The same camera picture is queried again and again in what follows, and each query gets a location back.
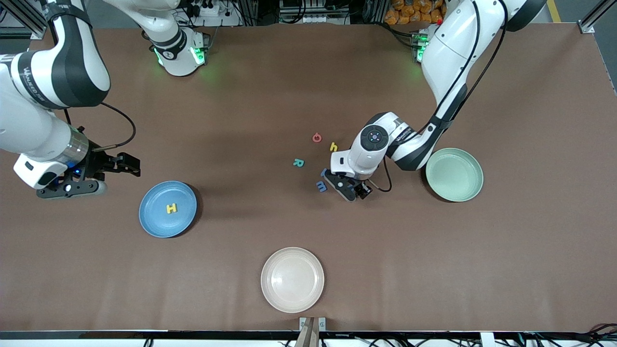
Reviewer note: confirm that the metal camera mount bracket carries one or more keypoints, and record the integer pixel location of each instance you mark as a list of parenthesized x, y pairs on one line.
[(311, 330)]

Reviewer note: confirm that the orange snack bags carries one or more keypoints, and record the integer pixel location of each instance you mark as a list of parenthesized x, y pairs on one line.
[(409, 12)]

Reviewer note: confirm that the blue plate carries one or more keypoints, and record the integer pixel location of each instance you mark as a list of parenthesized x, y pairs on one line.
[(167, 226)]

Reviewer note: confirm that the yellow uppercase letter H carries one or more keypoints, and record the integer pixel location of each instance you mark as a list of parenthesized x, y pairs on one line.
[(172, 208)]

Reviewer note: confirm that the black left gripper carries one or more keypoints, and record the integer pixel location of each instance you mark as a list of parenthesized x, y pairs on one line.
[(362, 189)]

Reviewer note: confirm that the pink letter Q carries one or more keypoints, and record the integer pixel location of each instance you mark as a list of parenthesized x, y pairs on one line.
[(314, 138)]

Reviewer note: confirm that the white power strip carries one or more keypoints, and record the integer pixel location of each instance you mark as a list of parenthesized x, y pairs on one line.
[(207, 8)]

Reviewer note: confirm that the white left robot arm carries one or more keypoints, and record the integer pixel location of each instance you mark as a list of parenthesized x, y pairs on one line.
[(371, 154)]

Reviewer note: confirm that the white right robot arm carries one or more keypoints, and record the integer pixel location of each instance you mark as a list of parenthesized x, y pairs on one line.
[(29, 120)]

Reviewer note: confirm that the blue lowercase letter m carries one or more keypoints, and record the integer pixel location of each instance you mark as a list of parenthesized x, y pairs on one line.
[(321, 187)]

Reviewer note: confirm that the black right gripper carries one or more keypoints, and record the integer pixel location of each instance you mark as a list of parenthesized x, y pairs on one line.
[(100, 163)]

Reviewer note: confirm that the brown table mat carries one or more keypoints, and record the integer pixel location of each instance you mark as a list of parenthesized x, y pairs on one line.
[(308, 96)]

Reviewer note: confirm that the teal letter R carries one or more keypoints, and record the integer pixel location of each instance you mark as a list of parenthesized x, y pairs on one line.
[(297, 163)]

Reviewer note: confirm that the beige plate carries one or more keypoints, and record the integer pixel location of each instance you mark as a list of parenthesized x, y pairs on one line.
[(292, 280)]

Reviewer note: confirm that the green plate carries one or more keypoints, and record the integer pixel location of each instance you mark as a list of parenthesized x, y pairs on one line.
[(454, 174)]

